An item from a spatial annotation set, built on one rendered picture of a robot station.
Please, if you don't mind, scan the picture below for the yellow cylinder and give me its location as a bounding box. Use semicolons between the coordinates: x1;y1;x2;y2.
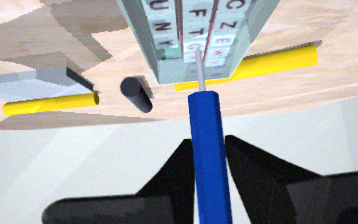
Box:
3;92;99;116

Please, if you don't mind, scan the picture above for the keyboard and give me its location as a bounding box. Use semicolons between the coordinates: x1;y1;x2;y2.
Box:
116;0;282;86

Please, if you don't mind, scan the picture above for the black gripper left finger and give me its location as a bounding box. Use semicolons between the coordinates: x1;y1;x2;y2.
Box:
42;139;195;224

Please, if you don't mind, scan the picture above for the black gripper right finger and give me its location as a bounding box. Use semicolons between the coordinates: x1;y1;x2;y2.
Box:
225;135;358;224

